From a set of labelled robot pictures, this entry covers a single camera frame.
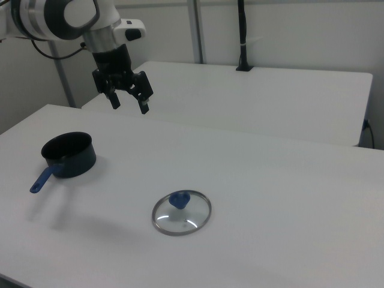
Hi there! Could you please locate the white side table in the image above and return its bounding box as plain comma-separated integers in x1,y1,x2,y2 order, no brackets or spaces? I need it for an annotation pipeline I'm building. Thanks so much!
81,61,374,148

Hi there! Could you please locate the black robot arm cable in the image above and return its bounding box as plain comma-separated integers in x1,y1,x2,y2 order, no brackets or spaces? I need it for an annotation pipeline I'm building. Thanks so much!
29,38,88,59

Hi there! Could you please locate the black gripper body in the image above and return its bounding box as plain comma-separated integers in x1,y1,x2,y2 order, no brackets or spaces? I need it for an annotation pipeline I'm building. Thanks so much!
91,44,136,91

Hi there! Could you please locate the white cable tie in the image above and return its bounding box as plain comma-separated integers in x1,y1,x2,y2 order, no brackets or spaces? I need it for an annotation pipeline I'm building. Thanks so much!
239,37,263,47

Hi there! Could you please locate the dark saucepan with blue handle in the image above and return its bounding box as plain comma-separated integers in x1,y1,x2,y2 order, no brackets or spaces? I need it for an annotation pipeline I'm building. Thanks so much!
29,131,97,194

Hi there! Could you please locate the black camera pole with clamp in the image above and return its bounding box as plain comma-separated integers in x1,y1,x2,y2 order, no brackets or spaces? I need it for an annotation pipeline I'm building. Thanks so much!
235,0,254,72

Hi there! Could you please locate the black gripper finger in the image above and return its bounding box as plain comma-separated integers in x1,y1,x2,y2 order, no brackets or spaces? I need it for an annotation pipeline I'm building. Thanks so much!
91,68,122,110
127,71,155,115

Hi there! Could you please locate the glass lid with blue knob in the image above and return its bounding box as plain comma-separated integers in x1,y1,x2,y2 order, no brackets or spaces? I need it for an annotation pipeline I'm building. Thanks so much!
151,189,212,236

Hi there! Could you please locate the grey metal wall profile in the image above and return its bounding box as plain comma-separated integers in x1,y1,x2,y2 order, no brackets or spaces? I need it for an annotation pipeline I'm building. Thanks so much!
187,0,208,64
49,40,76,108

